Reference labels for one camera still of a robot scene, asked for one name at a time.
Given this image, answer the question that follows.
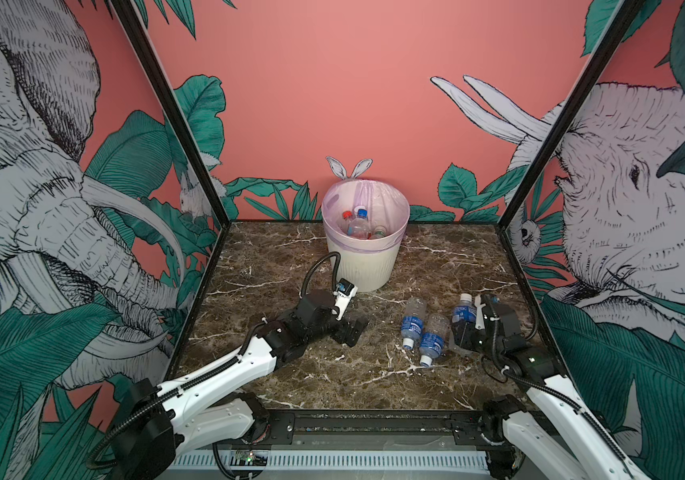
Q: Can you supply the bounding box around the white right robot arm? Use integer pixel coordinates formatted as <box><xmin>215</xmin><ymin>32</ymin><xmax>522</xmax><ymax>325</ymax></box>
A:
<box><xmin>451</xmin><ymin>293</ymin><xmax>646</xmax><ymax>479</ymax></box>

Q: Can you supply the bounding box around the crushed clear plastic bottle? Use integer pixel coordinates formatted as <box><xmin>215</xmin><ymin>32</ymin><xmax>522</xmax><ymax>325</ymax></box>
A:
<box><xmin>452</xmin><ymin>293</ymin><xmax>477</xmax><ymax>332</ymax></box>

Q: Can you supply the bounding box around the white slotted cable duct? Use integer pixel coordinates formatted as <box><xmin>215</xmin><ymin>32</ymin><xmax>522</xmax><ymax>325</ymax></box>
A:
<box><xmin>170</xmin><ymin>450</ymin><xmax>490</xmax><ymax>474</ymax></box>

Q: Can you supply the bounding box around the red label cola bottle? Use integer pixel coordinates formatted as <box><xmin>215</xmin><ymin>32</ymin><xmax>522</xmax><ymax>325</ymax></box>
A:
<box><xmin>338</xmin><ymin>210</ymin><xmax>355</xmax><ymax>235</ymax></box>

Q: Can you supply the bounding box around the green cap yellow label bottle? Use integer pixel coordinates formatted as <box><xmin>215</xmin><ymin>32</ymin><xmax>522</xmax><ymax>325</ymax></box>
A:
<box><xmin>372</xmin><ymin>225</ymin><xmax>389</xmax><ymax>238</ymax></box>

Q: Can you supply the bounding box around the black left corner frame post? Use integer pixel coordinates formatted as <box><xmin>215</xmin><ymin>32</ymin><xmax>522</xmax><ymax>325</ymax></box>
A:
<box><xmin>110</xmin><ymin>0</ymin><xmax>230</xmax><ymax>229</ymax></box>

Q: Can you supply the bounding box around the black right corner frame post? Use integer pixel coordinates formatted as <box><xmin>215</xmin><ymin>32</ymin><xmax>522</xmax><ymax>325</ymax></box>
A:
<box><xmin>497</xmin><ymin>0</ymin><xmax>645</xmax><ymax>230</ymax></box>

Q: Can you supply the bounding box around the purple bin liner bag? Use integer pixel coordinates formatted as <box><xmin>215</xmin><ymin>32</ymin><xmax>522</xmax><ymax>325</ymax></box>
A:
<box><xmin>322</xmin><ymin>180</ymin><xmax>410</xmax><ymax>239</ymax></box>

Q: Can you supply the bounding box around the cream ribbed waste bin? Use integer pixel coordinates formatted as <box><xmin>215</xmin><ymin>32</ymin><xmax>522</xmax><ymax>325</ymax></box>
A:
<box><xmin>326</xmin><ymin>237</ymin><xmax>402</xmax><ymax>292</ymax></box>

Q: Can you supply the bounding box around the black corner frame post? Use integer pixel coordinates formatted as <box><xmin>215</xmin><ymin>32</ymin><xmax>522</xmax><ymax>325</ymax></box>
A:
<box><xmin>497</xmin><ymin>0</ymin><xmax>645</xmax><ymax>230</ymax></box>
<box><xmin>110</xmin><ymin>0</ymin><xmax>230</xmax><ymax>229</ymax></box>

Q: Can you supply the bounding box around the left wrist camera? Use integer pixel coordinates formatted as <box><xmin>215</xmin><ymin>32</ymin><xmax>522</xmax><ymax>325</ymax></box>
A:
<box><xmin>334</xmin><ymin>278</ymin><xmax>359</xmax><ymax>321</ymax></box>

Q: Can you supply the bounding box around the blue label bottle white cap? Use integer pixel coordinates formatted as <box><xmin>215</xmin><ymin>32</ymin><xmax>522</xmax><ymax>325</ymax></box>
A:
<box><xmin>401</xmin><ymin>297</ymin><xmax>427</xmax><ymax>351</ymax></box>

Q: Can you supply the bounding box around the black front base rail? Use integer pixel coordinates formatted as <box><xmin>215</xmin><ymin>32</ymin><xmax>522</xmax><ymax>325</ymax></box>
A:
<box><xmin>258</xmin><ymin>409</ymin><xmax>490</xmax><ymax>448</ymax></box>

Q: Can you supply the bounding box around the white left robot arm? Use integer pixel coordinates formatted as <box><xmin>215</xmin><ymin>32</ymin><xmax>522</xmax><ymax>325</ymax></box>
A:
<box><xmin>84</xmin><ymin>281</ymin><xmax>367</xmax><ymax>479</ymax></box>

